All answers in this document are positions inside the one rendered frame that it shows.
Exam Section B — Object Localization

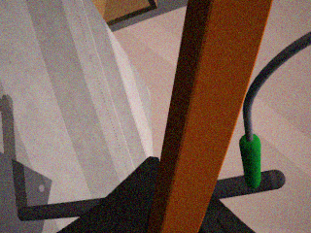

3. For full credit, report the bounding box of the orange handle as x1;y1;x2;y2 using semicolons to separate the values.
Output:
148;0;273;233

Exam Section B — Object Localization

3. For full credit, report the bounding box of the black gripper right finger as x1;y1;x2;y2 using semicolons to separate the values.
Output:
198;194;257;233

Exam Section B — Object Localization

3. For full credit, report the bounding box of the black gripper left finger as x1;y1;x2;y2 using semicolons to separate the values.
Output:
57;156;159;233

